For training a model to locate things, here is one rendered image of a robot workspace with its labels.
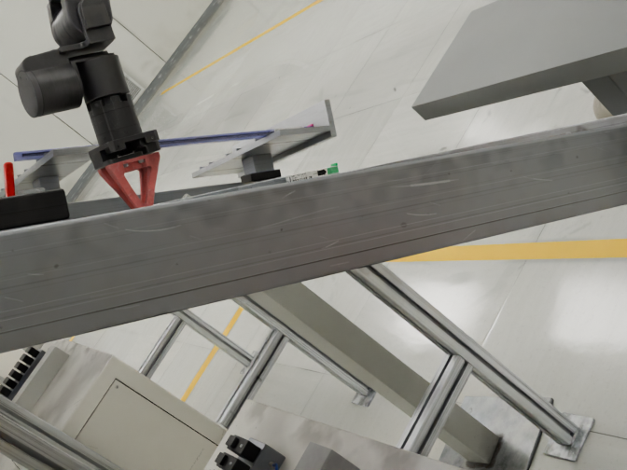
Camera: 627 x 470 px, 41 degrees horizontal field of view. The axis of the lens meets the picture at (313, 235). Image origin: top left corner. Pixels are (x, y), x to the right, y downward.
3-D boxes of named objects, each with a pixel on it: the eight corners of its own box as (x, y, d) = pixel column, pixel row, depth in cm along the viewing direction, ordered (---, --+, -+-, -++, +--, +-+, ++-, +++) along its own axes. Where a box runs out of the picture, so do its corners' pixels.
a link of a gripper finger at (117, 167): (127, 222, 105) (104, 148, 103) (111, 225, 111) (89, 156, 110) (177, 206, 108) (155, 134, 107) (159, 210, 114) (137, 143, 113)
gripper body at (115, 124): (113, 156, 102) (93, 97, 101) (91, 165, 111) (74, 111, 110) (161, 143, 105) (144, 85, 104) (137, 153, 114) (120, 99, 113)
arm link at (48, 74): (102, -7, 103) (79, 19, 111) (10, 6, 97) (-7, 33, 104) (135, 86, 104) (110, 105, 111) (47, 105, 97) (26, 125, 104)
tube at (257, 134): (310, 133, 147) (309, 127, 147) (314, 131, 146) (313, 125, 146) (14, 161, 119) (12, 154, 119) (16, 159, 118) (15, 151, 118)
